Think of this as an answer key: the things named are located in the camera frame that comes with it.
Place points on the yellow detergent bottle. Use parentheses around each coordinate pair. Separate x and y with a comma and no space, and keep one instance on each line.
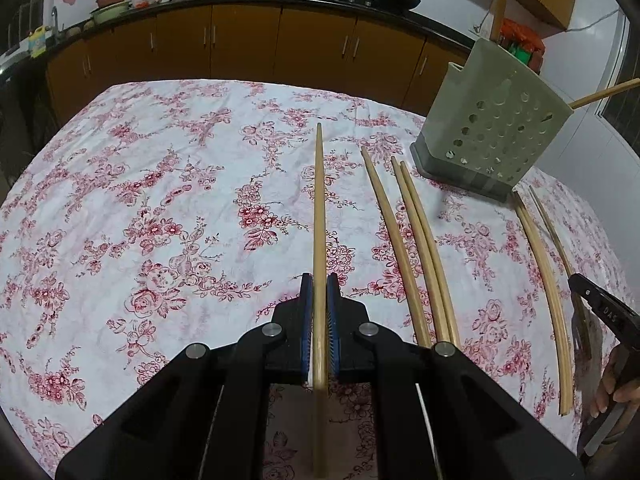
(38,41)

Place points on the red and green packet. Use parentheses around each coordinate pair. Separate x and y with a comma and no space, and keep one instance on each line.
(525,40)

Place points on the bamboo chopstick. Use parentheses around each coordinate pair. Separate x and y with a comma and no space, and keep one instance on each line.
(501,0)
(542,270)
(319,210)
(395,240)
(605,94)
(411,185)
(550,230)
(401,185)

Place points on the grey perforated plastic chopstick holder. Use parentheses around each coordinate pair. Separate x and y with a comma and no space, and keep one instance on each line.
(500,110)

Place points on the black kitchen countertop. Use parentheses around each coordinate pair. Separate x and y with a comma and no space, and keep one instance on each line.
(300,0)

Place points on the person's right hand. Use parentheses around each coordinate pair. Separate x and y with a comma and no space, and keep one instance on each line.
(607,385)

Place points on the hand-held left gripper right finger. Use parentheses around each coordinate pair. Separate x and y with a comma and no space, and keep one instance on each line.
(334,320)

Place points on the metal faucet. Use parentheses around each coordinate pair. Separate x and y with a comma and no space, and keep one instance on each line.
(55,17)

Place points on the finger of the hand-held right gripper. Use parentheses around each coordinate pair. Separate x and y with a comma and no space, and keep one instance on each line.
(607,312)

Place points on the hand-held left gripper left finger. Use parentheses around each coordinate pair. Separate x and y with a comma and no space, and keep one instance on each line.
(306,320)

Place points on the red floral white tablecloth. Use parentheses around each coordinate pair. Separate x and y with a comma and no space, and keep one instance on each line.
(150,185)

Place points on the window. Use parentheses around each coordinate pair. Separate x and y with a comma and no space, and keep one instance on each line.
(622,90)

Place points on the green and white bowl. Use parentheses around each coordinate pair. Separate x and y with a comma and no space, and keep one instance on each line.
(111,12)

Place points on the wooden kitchen base cabinets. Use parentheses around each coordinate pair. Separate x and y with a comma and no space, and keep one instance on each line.
(240,40)

